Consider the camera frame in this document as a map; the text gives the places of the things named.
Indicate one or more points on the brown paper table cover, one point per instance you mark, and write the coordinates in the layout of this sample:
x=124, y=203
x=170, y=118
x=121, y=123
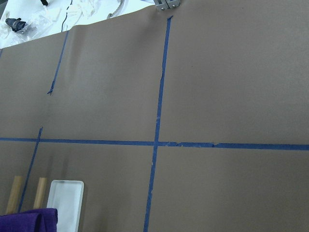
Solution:
x=189, y=120

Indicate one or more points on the rear wooden rack rod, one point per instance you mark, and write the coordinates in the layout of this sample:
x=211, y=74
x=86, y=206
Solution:
x=14, y=195

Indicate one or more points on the white rack base tray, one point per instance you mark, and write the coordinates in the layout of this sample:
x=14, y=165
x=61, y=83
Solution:
x=66, y=197

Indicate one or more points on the wooden rack rod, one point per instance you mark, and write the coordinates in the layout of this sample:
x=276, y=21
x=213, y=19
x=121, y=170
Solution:
x=14, y=195
x=40, y=193

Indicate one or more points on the front wooden rack rod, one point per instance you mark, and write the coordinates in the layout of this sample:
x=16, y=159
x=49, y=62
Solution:
x=40, y=193

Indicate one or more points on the aluminium frame post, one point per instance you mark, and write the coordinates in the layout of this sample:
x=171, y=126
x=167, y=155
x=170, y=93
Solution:
x=163, y=5

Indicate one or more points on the dark blue handheld tool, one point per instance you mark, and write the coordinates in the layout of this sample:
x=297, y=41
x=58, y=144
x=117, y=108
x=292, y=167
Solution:
x=16, y=24

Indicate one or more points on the purple towel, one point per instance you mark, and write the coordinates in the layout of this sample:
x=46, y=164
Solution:
x=36, y=220

